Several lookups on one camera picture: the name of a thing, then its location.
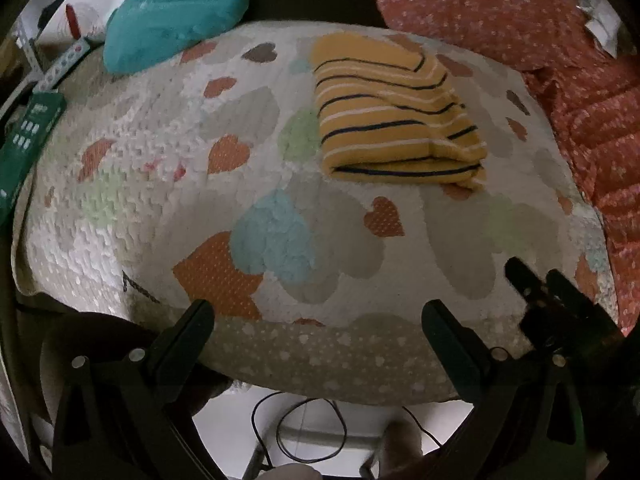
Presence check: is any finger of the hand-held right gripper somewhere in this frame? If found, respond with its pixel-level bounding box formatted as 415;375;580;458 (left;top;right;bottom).
505;257;549;342
545;270;624;356

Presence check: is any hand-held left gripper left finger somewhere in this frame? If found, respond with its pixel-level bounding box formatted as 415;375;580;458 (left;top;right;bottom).
52;299;231;480

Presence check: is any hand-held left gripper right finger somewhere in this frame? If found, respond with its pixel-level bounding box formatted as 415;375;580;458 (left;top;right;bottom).
421;299;586;480

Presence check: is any yellow striped shirt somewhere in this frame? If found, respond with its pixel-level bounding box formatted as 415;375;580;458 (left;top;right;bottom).
311;32;488;191

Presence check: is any heart printed quilt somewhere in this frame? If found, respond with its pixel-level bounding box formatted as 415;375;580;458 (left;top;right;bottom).
12;20;621;406

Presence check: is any green cardboard box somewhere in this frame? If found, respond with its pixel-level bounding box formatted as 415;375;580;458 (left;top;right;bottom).
0;91;67;226

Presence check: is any red floral cloth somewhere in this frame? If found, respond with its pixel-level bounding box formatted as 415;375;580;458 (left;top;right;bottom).
357;0;640;336

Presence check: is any crumpled silver wrapper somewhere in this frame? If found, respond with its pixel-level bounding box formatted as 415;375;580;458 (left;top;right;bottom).
557;0;621;56

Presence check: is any teal pillow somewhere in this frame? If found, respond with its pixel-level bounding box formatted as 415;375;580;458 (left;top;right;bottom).
102;0;249;76

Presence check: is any black cable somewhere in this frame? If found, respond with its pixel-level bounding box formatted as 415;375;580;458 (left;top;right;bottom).
250;392;348;463

